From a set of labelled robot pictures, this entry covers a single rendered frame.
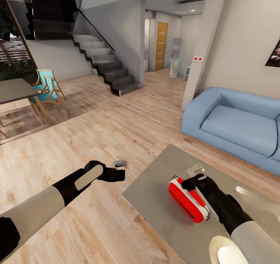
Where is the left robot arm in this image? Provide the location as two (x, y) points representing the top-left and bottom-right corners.
(0, 159), (128, 264)

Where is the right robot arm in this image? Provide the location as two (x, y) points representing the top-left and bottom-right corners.
(181, 164), (280, 264)

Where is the radio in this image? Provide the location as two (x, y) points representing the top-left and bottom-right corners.
(168, 176), (211, 223)

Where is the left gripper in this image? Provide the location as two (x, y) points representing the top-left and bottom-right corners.
(106, 168), (125, 182)

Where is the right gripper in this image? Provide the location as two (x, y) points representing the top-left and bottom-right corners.
(181, 173), (204, 192)

